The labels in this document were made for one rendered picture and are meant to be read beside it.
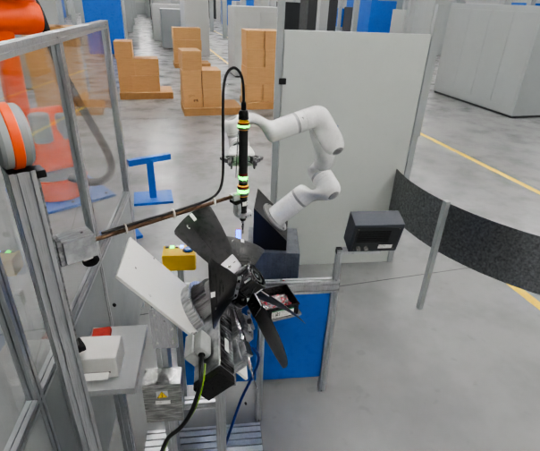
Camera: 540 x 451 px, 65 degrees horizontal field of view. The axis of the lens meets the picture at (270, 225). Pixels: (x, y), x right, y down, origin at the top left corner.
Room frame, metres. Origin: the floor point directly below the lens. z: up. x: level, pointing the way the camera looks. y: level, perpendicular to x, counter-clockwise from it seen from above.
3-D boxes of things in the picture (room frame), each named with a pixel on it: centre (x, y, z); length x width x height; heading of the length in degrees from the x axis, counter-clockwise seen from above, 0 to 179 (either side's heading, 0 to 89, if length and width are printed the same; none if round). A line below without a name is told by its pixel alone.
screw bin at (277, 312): (1.69, -0.03, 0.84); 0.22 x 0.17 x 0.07; 112
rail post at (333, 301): (1.90, -0.37, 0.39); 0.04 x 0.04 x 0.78; 8
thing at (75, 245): (1.05, 0.57, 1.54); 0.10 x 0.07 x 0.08; 133
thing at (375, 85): (3.39, -0.59, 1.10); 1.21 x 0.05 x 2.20; 98
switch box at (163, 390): (1.21, 0.41, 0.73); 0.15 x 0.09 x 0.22; 98
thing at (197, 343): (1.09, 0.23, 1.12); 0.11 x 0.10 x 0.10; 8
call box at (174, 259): (1.79, 0.45, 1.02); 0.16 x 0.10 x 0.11; 98
